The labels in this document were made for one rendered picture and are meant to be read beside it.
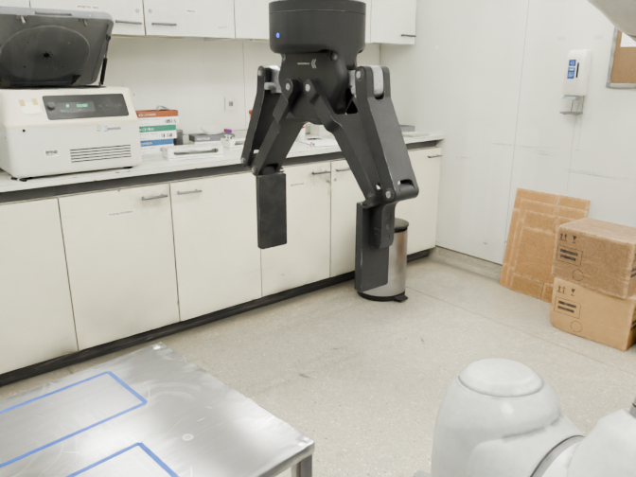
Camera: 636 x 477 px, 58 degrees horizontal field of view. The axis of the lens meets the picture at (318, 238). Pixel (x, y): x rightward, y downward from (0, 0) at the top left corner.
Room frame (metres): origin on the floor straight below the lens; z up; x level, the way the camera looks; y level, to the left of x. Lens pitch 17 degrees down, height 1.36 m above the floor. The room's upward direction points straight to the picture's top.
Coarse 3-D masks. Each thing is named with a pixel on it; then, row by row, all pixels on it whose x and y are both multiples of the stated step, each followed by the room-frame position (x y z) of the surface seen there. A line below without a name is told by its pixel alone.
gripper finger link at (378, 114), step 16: (368, 80) 0.41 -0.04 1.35; (384, 80) 0.42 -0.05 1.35; (368, 96) 0.41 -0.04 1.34; (384, 96) 0.42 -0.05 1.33; (368, 112) 0.41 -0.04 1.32; (384, 112) 0.41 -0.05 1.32; (368, 128) 0.41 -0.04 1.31; (384, 128) 0.40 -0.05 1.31; (368, 144) 0.41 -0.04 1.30; (384, 144) 0.40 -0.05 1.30; (400, 144) 0.41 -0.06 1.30; (384, 160) 0.39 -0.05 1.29; (400, 160) 0.40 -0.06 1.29; (384, 176) 0.39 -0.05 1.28; (400, 176) 0.39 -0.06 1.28; (384, 192) 0.39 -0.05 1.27; (400, 192) 0.39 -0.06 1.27; (416, 192) 0.40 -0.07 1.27
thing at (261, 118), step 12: (264, 72) 0.51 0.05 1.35; (264, 96) 0.51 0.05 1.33; (276, 96) 0.52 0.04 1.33; (264, 108) 0.51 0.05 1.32; (252, 120) 0.52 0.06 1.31; (264, 120) 0.52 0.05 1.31; (252, 132) 0.52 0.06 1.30; (264, 132) 0.53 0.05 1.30; (252, 144) 0.52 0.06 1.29; (252, 156) 0.53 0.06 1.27
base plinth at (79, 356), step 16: (416, 256) 3.94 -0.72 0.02; (352, 272) 3.54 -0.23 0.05; (304, 288) 3.28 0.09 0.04; (320, 288) 3.36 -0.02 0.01; (240, 304) 3.00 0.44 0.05; (256, 304) 3.06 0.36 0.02; (192, 320) 2.80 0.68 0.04; (208, 320) 2.86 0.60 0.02; (128, 336) 2.58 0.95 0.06; (144, 336) 2.63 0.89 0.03; (160, 336) 2.68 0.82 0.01; (80, 352) 2.43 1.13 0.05; (96, 352) 2.48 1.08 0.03; (112, 352) 2.52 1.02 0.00; (32, 368) 2.30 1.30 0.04; (48, 368) 2.34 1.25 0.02; (0, 384) 2.21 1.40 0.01
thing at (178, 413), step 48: (48, 384) 0.88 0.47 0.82; (96, 384) 0.88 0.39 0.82; (144, 384) 0.88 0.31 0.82; (192, 384) 0.88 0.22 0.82; (0, 432) 0.75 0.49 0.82; (48, 432) 0.75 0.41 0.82; (96, 432) 0.75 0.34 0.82; (144, 432) 0.75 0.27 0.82; (192, 432) 0.75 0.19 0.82; (240, 432) 0.75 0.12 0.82; (288, 432) 0.75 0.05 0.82
